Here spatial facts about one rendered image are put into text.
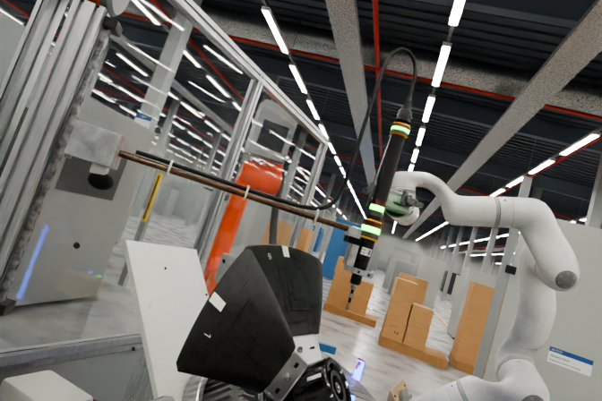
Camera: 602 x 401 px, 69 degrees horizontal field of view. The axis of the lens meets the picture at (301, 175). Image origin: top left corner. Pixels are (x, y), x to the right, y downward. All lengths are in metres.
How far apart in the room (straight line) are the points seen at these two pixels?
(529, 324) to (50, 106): 1.36
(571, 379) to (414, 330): 5.88
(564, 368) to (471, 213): 1.64
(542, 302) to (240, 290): 0.98
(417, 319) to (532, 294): 7.09
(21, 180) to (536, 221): 1.26
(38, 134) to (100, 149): 0.11
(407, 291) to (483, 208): 7.20
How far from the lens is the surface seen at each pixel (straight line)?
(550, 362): 2.84
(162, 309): 1.02
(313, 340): 1.02
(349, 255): 1.00
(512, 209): 1.36
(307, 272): 1.10
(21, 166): 0.99
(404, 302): 8.50
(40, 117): 0.99
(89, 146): 0.96
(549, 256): 1.38
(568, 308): 2.83
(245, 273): 0.78
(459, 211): 1.33
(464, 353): 9.15
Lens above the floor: 1.49
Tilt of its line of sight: 7 degrees up
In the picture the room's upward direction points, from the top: 18 degrees clockwise
